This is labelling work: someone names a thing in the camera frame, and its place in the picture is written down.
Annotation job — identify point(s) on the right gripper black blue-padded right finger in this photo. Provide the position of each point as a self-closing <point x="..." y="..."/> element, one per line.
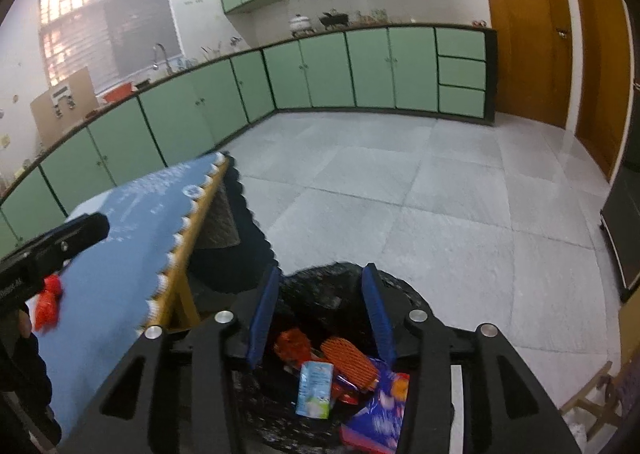
<point x="475" y="375"/>

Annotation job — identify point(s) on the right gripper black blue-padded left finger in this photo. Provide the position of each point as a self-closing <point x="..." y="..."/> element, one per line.
<point x="137" y="408"/>

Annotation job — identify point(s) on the red plastic bag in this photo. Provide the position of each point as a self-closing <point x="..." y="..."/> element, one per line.
<point x="48" y="304"/>

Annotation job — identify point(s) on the blue white snack bag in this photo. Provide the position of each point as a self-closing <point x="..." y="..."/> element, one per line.
<point x="377" y="426"/>

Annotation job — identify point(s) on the green white milk carton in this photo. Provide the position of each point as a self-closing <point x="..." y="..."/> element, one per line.
<point x="315" y="390"/>

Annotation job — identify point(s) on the orange foam fruit net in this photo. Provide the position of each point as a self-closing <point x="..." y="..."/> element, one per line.
<point x="350" y="362"/>

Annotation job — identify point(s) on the black bagged trash bin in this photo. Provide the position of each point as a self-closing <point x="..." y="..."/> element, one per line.
<point x="313" y="305"/>

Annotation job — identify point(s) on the green lower kitchen cabinets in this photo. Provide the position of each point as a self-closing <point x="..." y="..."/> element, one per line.
<point x="447" y="71"/>

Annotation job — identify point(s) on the dark gloved left hand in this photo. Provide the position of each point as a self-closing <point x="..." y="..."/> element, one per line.
<point x="32" y="386"/>

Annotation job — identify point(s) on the wooden table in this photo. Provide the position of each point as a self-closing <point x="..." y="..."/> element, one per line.
<point x="208" y="226"/>

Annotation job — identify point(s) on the blue table mat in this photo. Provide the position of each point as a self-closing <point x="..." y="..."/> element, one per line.
<point x="108" y="288"/>

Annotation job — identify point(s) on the small wooden stool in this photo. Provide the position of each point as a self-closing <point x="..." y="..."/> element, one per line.
<point x="605" y="400"/>

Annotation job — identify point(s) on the cardboard box on counter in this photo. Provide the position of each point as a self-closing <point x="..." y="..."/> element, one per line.
<point x="64" y="106"/>

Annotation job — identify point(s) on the red basin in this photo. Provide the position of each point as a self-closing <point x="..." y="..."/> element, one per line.
<point x="118" y="93"/>

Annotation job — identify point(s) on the dark glass cabinet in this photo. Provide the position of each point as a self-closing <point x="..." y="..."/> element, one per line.
<point x="620" y="215"/>

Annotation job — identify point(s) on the chrome sink faucet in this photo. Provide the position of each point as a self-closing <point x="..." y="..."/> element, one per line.
<point x="160" y="56"/>

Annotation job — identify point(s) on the window with blinds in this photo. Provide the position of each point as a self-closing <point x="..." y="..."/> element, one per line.
<point x="113" y="39"/>

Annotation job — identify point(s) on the white cooking pot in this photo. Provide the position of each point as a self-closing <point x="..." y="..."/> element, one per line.
<point x="300" y="25"/>

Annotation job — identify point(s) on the black wok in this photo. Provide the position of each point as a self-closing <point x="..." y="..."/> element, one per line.
<point x="334" y="20"/>

